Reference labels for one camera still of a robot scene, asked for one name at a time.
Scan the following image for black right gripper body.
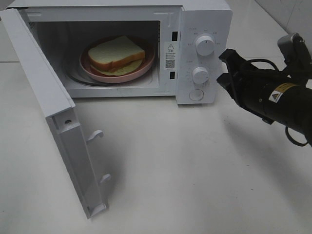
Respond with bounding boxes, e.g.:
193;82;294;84
230;62;279;124

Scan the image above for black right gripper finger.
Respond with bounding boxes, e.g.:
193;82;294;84
218;49;246;73
216;73;237;99

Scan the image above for white microwave knob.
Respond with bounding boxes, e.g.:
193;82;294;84
192;67;209;85
195;34;215;56

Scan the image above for round microwave door button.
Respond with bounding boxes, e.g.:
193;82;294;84
189;89;204;101

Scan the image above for pink round plate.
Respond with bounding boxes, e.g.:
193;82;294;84
79;36;156;83

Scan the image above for white bread sandwich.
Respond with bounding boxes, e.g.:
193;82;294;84
88;36;146;76

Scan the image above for white microwave door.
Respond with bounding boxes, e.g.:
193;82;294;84
0;8;111;218

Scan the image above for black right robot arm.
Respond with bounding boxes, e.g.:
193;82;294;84
217;49;312;147

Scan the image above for white microwave oven body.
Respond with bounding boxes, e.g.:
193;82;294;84
6;0;233;105

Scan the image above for white warning label sticker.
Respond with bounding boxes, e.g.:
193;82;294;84
163;41;179;71

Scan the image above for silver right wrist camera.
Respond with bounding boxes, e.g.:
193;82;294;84
277;33;312;86

